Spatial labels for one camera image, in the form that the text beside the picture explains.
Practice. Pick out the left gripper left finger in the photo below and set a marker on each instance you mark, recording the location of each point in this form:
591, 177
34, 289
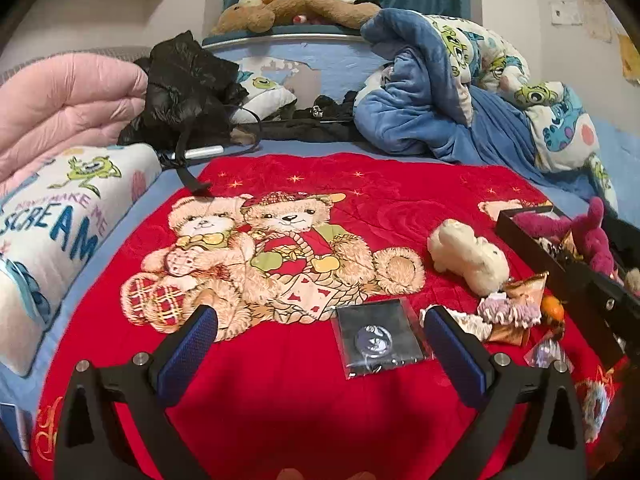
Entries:
91, 443

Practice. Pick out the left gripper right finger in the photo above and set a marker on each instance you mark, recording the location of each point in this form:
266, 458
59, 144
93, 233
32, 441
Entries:
553, 446

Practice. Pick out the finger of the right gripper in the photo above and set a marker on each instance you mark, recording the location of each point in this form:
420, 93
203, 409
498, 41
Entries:
610, 315

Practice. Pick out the magenta plush toy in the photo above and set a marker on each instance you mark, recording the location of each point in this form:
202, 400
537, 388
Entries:
589, 238

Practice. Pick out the white rabbit plush toy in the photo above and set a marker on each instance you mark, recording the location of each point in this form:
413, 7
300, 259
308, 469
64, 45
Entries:
454, 247

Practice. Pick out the black card plastic packet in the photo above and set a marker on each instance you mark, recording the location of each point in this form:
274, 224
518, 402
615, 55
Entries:
378, 336

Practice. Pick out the beige fluffy plush toy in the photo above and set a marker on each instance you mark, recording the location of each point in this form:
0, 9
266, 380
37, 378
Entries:
632, 281

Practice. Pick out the white lace scrunchie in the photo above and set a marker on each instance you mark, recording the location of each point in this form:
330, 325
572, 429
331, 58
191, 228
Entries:
471, 324

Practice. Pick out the black cardboard tray box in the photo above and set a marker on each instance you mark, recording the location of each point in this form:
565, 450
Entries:
563, 279

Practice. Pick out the orange tangerine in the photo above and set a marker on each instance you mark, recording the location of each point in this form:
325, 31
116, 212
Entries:
552, 310

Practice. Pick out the clear plastic packet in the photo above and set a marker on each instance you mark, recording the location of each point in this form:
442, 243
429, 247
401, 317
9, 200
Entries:
547, 351

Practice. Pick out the gold pyramid gift box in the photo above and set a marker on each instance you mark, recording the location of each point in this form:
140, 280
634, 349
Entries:
532, 288

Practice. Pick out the white scream pillow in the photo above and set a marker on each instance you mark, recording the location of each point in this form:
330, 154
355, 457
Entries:
51, 225

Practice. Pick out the red teddy bear blanket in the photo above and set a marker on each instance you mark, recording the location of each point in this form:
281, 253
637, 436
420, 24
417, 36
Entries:
287, 240

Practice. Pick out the blue monster print blanket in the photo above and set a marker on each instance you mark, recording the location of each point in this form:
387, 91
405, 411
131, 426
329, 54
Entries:
458, 92

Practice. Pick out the white tube pen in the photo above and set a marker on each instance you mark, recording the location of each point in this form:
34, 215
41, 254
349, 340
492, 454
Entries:
206, 152

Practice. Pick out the pink quilt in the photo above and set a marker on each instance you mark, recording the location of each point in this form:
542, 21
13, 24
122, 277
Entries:
72, 99

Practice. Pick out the black puffer jacket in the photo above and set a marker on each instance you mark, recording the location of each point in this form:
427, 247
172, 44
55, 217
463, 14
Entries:
190, 91

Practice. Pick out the dark clothes by headboard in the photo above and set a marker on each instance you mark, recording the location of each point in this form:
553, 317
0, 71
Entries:
326, 121

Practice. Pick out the small monster print pillow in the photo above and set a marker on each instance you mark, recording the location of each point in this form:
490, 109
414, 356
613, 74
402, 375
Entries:
264, 98

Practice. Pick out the brown teddy bear plush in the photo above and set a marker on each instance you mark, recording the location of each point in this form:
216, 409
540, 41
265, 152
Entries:
263, 16

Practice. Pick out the orange wall certificate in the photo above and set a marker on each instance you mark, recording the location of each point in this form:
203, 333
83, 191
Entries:
630, 58

